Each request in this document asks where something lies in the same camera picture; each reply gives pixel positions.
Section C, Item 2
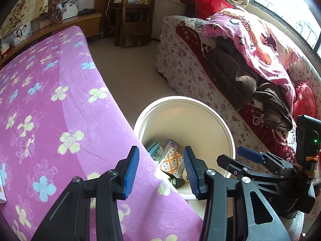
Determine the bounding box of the blue packet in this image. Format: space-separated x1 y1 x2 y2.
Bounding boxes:
147 141 161 156

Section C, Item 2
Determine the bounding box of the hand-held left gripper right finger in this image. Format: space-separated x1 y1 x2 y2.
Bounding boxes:
183 146 293 241

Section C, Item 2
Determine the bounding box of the white tissue paper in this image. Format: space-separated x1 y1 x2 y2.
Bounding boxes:
152 149 167 166

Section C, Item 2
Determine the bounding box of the couple photo frame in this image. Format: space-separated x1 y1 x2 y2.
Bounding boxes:
13 22 32 46

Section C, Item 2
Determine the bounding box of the white orange snack bag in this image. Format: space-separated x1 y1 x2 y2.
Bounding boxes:
159 147 187 189

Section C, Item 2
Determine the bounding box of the purple floral bed sheet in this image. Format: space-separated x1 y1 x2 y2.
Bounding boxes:
0 25 203 241

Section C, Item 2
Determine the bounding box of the wooden headboard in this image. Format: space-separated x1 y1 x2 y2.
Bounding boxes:
0 12 102 66

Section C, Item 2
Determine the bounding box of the red plastic bag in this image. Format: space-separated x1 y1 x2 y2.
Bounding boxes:
194 0 234 18

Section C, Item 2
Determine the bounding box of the floral covered sofa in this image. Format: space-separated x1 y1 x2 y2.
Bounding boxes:
155 15 321 176

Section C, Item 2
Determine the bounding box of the dark wooden chair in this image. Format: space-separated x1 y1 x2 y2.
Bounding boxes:
109 0 159 47

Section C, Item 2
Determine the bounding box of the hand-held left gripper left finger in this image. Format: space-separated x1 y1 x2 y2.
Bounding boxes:
31 146 140 241

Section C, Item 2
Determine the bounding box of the window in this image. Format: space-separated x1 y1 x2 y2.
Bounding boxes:
251 0 321 61

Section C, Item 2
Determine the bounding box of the white round bin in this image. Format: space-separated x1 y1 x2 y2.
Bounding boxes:
133 96 236 200

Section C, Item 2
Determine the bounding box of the person's right forearm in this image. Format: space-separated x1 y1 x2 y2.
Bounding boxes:
279 211 305 241

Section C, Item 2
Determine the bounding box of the yellow floral quilt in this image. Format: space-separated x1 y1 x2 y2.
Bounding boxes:
0 0 54 34

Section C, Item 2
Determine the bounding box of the brown jacket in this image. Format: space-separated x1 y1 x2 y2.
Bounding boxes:
208 36 294 131

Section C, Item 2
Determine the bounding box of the pink printed blanket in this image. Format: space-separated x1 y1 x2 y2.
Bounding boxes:
202 7 296 111

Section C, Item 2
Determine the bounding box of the dark red floral blanket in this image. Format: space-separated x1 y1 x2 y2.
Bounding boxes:
176 20 294 163

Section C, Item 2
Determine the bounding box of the large photo frame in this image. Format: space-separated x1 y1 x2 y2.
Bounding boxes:
56 0 79 20

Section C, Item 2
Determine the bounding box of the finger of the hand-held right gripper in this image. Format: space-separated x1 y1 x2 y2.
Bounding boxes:
236 146 295 174
216 154 281 181

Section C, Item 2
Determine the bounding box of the brown patterned cloth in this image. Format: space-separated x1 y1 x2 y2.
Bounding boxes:
48 0 68 23

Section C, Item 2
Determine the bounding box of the red pillow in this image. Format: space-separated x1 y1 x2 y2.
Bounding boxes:
292 80 318 121

